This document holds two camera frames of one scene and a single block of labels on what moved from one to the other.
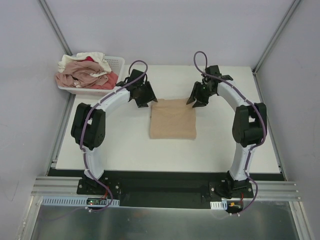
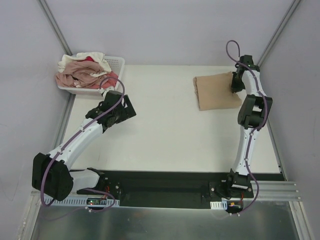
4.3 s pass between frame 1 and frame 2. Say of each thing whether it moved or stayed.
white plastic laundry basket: stayed
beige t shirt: moved
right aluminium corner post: stayed
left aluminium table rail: stayed
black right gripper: moved
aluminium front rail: stayed
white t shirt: stayed
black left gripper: moved
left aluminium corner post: stayed
